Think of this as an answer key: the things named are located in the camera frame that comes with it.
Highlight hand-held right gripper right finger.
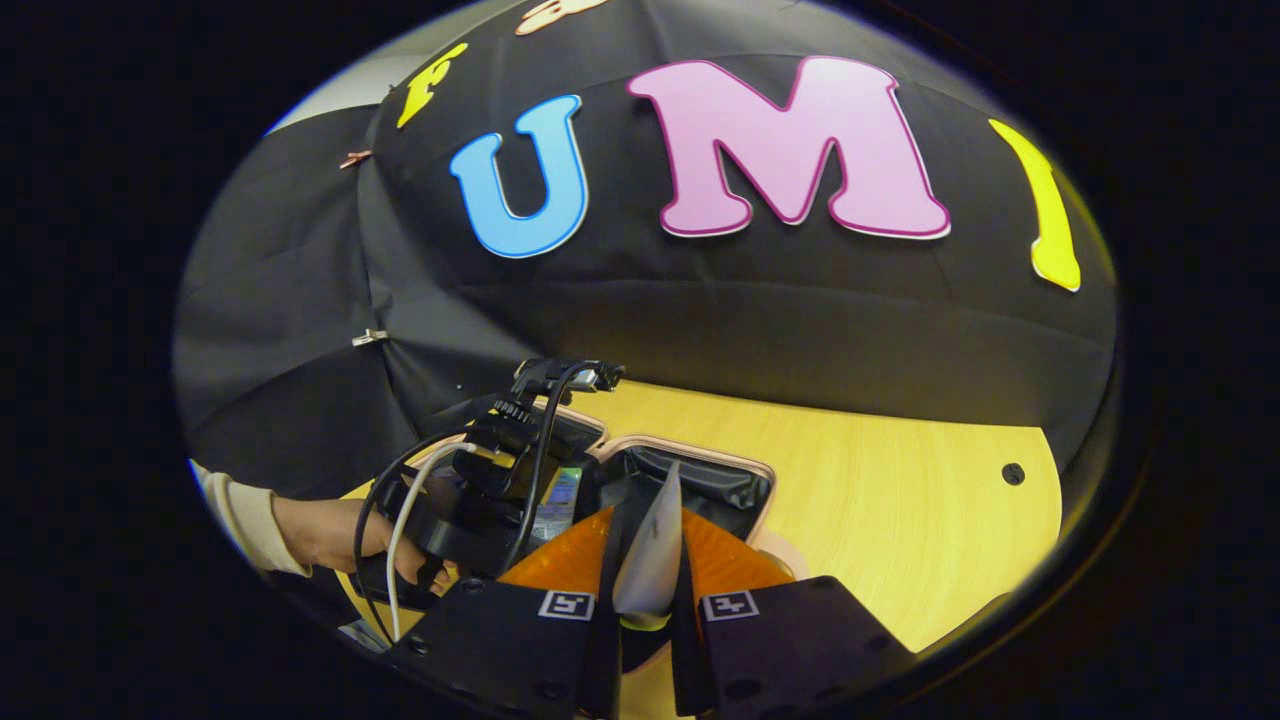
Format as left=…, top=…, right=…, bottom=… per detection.
left=669, top=508, right=917, bottom=718

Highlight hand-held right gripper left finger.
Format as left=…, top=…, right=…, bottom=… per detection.
left=390, top=505, right=627, bottom=720

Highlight pink suitcase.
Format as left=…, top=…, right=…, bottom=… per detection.
left=535, top=404, right=801, bottom=581

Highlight black backdrop cloth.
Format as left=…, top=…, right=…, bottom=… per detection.
left=172, top=0, right=1119, bottom=501

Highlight white cable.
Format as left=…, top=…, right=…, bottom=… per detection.
left=385, top=441, right=479, bottom=643

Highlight black cable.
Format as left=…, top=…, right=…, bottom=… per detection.
left=352, top=362, right=591, bottom=646

